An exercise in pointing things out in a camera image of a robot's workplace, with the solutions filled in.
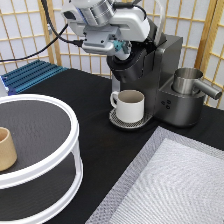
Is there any tan wooden cup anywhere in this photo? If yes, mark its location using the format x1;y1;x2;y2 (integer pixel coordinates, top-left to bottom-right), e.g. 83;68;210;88
0;127;17;171

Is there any grey woven placemat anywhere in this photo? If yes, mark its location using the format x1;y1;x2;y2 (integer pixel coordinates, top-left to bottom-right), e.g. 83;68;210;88
85;127;224;224

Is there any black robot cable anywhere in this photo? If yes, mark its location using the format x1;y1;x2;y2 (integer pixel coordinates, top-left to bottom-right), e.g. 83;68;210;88
0;0;84;64

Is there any white blue coffee pod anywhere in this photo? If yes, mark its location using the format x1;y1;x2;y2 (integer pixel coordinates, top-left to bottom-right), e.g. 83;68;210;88
115;50;130;61

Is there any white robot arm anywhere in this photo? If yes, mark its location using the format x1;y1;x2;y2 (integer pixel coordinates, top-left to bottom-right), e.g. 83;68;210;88
61;0;150;60

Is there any teal-tipped gripper finger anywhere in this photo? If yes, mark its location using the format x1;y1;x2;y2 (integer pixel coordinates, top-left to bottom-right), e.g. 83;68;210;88
113;40;124;52
123;41;132;54

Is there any white two-tier round shelf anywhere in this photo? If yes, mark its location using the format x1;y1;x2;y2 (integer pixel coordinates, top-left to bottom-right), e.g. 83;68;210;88
0;94;83;224

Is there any grey pod coffee machine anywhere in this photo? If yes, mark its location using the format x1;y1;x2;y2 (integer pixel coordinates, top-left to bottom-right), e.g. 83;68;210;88
106;0;206;131

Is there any wooden shoji screen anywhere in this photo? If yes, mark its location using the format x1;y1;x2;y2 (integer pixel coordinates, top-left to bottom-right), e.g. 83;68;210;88
0;0;224;110

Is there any white ceramic mug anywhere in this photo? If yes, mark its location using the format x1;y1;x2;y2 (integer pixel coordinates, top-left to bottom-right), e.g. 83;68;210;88
110;90;145;123

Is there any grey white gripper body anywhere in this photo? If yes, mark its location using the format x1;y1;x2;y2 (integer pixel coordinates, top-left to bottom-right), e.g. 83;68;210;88
82;7;150;56

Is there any steel milk frother jug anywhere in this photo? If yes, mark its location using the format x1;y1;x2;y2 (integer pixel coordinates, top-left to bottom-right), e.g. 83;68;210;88
172;68;222;100

